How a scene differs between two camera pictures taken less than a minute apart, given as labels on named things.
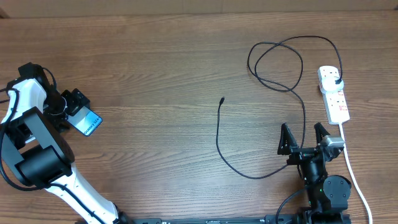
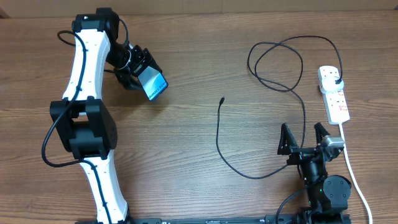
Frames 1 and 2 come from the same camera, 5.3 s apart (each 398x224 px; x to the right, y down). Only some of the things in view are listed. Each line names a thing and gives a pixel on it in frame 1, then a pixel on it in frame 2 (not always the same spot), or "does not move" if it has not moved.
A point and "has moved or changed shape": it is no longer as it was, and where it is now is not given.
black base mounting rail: (287, 219) does not move
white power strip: (336, 106) does not move
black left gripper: (76, 99) to (143, 59)
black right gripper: (286, 146) does not move
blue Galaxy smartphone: (85, 121) has moved or changed shape
